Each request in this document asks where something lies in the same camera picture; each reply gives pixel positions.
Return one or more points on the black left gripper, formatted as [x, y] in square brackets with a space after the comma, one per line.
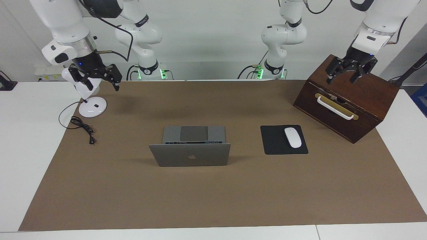
[358, 56]

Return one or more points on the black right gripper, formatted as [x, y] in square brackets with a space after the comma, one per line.
[87, 65]

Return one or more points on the silver grey laptop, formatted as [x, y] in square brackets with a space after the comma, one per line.
[190, 155]

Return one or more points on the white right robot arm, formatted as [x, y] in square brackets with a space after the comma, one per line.
[63, 20]

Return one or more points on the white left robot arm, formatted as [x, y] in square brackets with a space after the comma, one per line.
[283, 33]

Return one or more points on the white desk lamp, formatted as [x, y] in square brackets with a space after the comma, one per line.
[91, 108]

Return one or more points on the dark brown wooden box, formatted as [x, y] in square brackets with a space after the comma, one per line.
[367, 96]

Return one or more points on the white power strip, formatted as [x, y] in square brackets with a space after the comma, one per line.
[46, 71]

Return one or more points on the black stand pole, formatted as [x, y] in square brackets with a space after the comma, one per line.
[412, 68]

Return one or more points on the blue crate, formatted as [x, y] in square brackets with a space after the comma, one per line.
[421, 100]

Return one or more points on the white computer mouse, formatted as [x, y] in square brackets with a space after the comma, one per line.
[293, 137]

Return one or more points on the black mouse pad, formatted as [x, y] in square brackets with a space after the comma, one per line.
[275, 141]

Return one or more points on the brown table mat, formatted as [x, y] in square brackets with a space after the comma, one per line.
[213, 196]

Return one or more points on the black clamp mount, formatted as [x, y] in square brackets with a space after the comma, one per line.
[6, 85]

